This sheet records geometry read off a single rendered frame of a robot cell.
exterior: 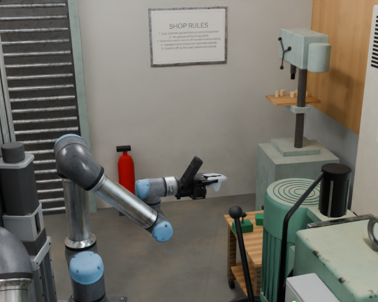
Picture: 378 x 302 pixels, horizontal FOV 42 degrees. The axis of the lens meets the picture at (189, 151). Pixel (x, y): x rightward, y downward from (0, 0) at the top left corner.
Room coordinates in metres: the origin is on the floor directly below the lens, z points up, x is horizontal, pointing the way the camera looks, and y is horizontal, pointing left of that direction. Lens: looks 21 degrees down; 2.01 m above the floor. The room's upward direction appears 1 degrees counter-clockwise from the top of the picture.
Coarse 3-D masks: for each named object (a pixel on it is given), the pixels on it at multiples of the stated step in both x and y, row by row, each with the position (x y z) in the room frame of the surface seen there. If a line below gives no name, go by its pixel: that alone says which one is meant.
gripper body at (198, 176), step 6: (198, 174) 1.78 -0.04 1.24; (192, 180) 1.73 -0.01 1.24; (198, 180) 1.72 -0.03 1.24; (180, 186) 1.70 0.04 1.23; (186, 186) 1.73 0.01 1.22; (192, 186) 1.73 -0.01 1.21; (198, 186) 1.73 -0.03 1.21; (204, 186) 1.74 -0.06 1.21; (180, 192) 1.70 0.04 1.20; (186, 192) 1.72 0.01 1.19; (192, 192) 1.73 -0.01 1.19; (198, 192) 1.73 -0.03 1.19; (204, 192) 1.73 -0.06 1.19; (180, 198) 1.72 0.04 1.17; (192, 198) 1.72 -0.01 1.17; (198, 198) 1.72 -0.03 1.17; (204, 198) 1.73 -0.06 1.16
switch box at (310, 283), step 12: (300, 276) 0.75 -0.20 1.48; (312, 276) 0.75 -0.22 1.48; (288, 288) 0.74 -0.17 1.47; (300, 288) 0.72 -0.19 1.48; (312, 288) 0.72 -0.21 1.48; (324, 288) 0.72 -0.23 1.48; (288, 300) 0.73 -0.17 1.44; (300, 300) 0.69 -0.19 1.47; (312, 300) 0.69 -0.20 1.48; (324, 300) 0.69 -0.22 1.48; (336, 300) 0.68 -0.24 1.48
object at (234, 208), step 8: (232, 208) 1.08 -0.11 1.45; (240, 208) 1.09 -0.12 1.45; (232, 216) 1.08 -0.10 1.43; (240, 216) 1.08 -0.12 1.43; (240, 224) 1.07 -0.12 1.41; (240, 232) 1.06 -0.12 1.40; (240, 240) 1.05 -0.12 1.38; (240, 248) 1.04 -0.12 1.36; (248, 272) 1.01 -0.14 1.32; (248, 280) 0.99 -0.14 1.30; (248, 288) 0.99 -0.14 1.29; (248, 296) 0.98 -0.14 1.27
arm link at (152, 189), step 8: (136, 184) 1.68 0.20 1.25; (144, 184) 1.67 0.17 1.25; (152, 184) 1.68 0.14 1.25; (160, 184) 1.68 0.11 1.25; (136, 192) 1.68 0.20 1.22; (144, 192) 1.65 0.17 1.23; (152, 192) 1.66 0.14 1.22; (160, 192) 1.67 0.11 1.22; (144, 200) 1.67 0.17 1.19; (152, 200) 1.66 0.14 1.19
